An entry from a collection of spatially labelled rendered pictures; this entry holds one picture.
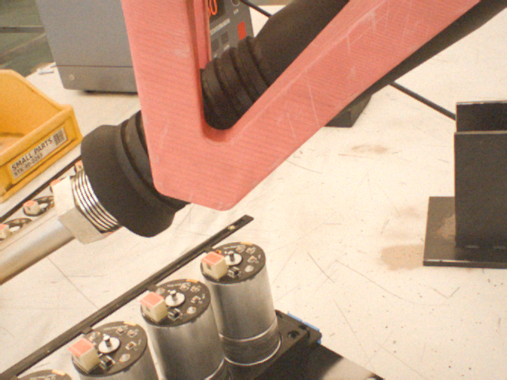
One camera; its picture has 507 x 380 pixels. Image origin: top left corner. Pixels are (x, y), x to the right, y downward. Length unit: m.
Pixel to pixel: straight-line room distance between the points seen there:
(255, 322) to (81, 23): 0.41
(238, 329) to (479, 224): 0.14
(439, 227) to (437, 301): 0.05
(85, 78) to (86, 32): 0.05
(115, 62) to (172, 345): 0.40
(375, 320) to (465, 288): 0.05
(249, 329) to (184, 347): 0.03
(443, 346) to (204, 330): 0.11
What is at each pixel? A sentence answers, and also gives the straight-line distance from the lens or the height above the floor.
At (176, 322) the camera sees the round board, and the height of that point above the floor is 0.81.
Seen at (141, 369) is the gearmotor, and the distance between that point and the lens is 0.23.
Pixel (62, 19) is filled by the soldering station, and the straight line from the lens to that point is 0.63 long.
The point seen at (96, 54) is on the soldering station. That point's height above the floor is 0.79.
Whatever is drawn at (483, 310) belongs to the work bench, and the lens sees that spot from 0.32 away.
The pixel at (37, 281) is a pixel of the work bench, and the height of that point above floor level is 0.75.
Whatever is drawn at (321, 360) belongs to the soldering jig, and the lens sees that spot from 0.28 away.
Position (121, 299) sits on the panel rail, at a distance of 0.25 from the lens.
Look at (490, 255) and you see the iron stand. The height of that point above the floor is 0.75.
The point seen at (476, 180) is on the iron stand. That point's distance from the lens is 0.33.
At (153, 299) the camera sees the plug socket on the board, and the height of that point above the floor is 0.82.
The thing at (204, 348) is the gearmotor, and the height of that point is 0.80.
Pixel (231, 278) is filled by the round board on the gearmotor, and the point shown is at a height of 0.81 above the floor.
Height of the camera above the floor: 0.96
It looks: 30 degrees down
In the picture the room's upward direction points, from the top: 10 degrees counter-clockwise
